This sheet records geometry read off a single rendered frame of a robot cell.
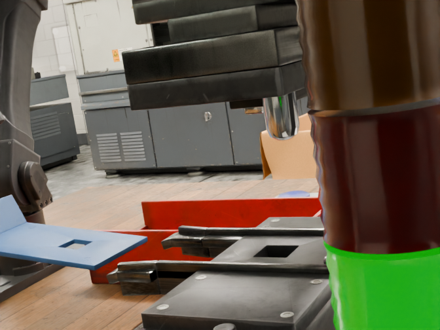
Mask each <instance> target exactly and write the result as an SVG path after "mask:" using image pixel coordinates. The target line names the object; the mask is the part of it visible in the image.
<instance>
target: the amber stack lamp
mask: <svg viewBox="0 0 440 330"><path fill-rule="evenodd" d="M295 3H296V5H297V14H296V21H297V23H298V26H299V29H300V33H299V44H300V46H301V49H302V62H301V64H302V67H303V69H304V72H305V80H304V87H305V89H306V92H307V94H308V101H307V108H309V109H314V110H348V109H365V108H373V107H384V106H390V105H399V104H404V103H412V102H417V101H424V100H430V99H434V98H439V97H440V0H295Z"/></svg>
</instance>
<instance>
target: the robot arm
mask: <svg viewBox="0 0 440 330"><path fill-rule="evenodd" d="M44 10H48V0H0V198H3V197H6V196H8V195H12V196H13V197H14V199H15V201H16V203H17V205H18V207H19V208H20V210H21V212H22V214H23V216H24V217H25V219H26V221H27V223H38V224H44V225H45V218H44V214H43V208H45V207H46V206H48V205H49V204H51V203H53V202H54V201H53V197H52V194H51V192H50V190H49V188H48V187H47V185H46V184H47V182H48V179H47V177H46V175H45V173H44V171H43V169H42V168H41V165H40V158H41V156H39V155H38V154H37V153H35V152H33V151H34V139H33V137H32V133H31V124H30V115H29V102H30V90H31V67H32V56H33V45H34V40H35V34H36V31H37V26H38V25H39V22H40V21H41V11H44ZM64 267H66V266H62V265H54V264H49V263H41V262H37V261H28V260H23V259H15V258H11V257H3V256H0V302H2V301H4V300H5V299H7V298H9V297H11V296H13V295H15V294H17V293H18V292H20V291H22V290H24V289H25V288H27V287H29V286H31V285H33V284H35V283H37V282H38V281H40V280H42V279H44V278H46V277H47V276H49V275H51V274H53V273H55V272H57V271H59V270H60V269H62V268H64Z"/></svg>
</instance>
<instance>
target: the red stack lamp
mask: <svg viewBox="0 0 440 330"><path fill-rule="evenodd" d="M308 116H309V119H310V122H311V123H312V125H311V131H310V136H311V138H312V141H313V143H314V150H313V157H314V160H315V163H316V180H317V182H318V185H319V191H318V199H319V201H320V204H321V215H320V218H321V221H322V223H323V226H324V230H323V240H324V241H325V243H326V244H328V245H330V246H332V247H334V248H337V249H340V250H343V251H349V252H354V253H365V254H397V253H411V252H416V251H424V250H429V249H434V248H439V247H440V97H439V98H434V99H430V100H424V101H417V102H412V103H404V104H399V105H390V106H384V107H373V108H365V109H348V110H314V109H311V110H309V112H308Z"/></svg>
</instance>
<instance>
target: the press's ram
mask: <svg viewBox="0 0 440 330"><path fill-rule="evenodd" d="M132 6H133V11H134V18H135V23H136V24H137V25H142V24H155V23H163V22H167V23H168V28H169V33H170V41H171V43H173V44H169V45H161V46H149V47H144V48H140V49H135V50H127V51H123V52H122V53H121V54H122V62H123V66H124V74H125V77H126V84H128V86H127V89H128V97H129V101H130V108H131V110H132V111H138V110H146V109H158V108H165V107H179V106H186V105H199V104H206V103H219V102H226V101H229V105H230V108H231V109H244V112H245V114H247V115H251V114H259V113H264V116H265V125H266V130H267V132H268V134H269V136H270V137H271V138H273V139H276V140H279V141H281V140H287V139H291V138H293V137H294V136H296V135H297V134H298V133H299V126H300V123H299V113H298V107H297V100H299V99H301V98H304V97H306V96H308V94H307V92H306V89H305V87H304V80H305V72H304V69H303V66H302V64H301V62H302V56H303V51H302V49H301V46H300V44H299V33H300V29H299V26H298V23H297V21H296V14H297V5H296V3H295V0H132Z"/></svg>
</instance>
